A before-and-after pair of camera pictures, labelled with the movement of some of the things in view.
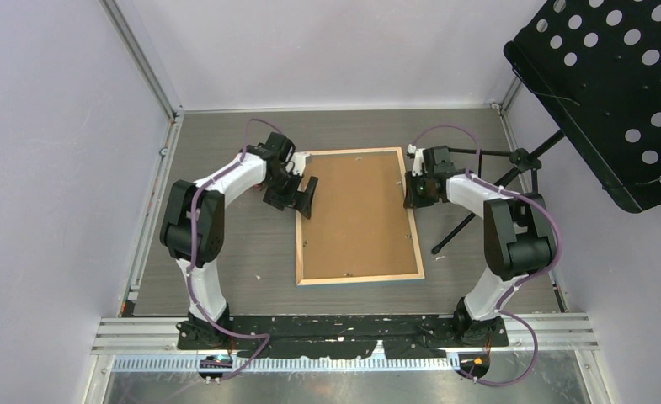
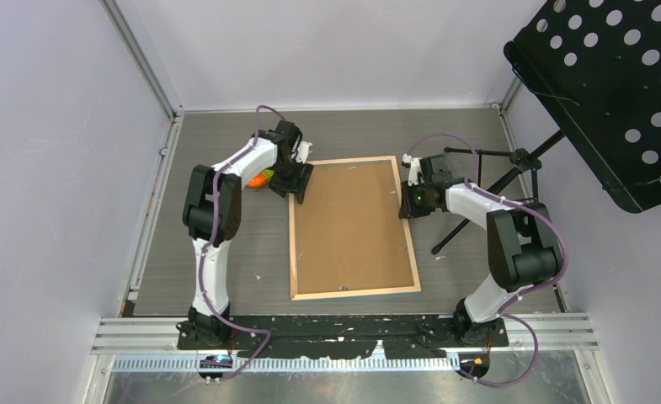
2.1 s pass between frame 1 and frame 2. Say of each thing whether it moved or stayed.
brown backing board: moved
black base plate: stayed
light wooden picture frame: moved
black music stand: stayed
